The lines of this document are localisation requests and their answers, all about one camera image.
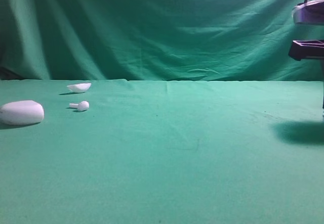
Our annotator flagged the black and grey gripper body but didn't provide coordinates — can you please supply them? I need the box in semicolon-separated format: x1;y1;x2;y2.
288;0;323;61

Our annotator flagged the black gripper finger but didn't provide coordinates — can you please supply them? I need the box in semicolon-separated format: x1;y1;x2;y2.
322;82;324;118

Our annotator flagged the white earbud near case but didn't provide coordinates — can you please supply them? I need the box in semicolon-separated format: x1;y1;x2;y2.
69;101;90;112

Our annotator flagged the white earbud case lid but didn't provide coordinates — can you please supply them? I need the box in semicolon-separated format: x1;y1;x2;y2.
67;82;92;93

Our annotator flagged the white earbud case base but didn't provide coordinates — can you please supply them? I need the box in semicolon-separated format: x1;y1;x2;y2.
1;100;45;125

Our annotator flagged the green backdrop cloth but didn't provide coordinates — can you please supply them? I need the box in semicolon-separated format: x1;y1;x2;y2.
1;0;322;81

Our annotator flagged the green table cloth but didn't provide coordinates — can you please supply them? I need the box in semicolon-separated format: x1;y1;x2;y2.
1;80;323;223

